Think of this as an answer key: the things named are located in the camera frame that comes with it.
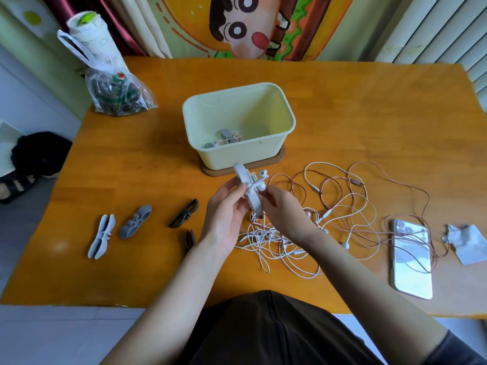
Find person's black clothing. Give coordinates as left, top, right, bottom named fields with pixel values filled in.
left=179, top=289, right=487, bottom=365

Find black bag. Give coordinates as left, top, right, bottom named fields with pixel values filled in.
left=0, top=131, right=73, bottom=204

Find grey winder with wound earphones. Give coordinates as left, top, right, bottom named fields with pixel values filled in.
left=204, top=129, right=244, bottom=149

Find pink wired earphones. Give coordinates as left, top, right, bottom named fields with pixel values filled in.
left=268, top=161, right=450, bottom=274

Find white wired earphones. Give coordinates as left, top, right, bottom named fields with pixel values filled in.
left=235, top=169, right=351, bottom=280

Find white rolled paper tube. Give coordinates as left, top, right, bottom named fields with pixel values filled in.
left=67, top=11, right=128, bottom=72

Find cream plastic storage bin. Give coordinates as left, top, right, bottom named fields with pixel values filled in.
left=182, top=82, right=297, bottom=171

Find light grey cable winder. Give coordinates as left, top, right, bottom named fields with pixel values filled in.
left=87, top=214, right=116, bottom=260
left=233, top=162, right=264, bottom=219

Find cartoon print curtain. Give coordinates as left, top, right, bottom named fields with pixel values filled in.
left=126, top=0, right=366, bottom=62

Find maroon curtain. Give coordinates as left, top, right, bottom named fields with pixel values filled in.
left=41, top=0, right=148, bottom=57

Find clear plastic bag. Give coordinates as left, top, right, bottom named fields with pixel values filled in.
left=57, top=29, right=159, bottom=117

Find silver smartphone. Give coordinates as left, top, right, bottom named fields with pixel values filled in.
left=390, top=219, right=434, bottom=300

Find person's right hand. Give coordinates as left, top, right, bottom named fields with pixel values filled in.
left=257, top=184, right=318, bottom=245

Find white radiator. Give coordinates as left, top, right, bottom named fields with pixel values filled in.
left=375, top=0, right=487, bottom=111

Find person's left forearm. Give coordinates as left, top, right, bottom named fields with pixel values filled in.
left=100, top=233, right=229, bottom=365

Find person's right forearm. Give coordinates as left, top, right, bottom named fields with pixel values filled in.
left=299, top=228, right=449, bottom=365

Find dark grey cable winder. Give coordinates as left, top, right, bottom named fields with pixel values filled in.
left=118, top=205, right=153, bottom=240

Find brown wooden bin lid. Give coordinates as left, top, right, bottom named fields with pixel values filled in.
left=201, top=144, right=286, bottom=177

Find person's left hand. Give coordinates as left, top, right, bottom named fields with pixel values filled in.
left=200, top=176, right=250, bottom=257

